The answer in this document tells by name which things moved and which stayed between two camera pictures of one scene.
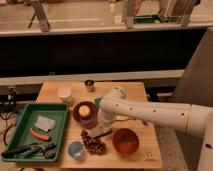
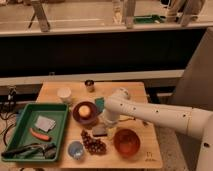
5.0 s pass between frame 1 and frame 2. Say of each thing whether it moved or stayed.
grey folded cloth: stayed
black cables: stayed
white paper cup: stayed
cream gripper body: moved
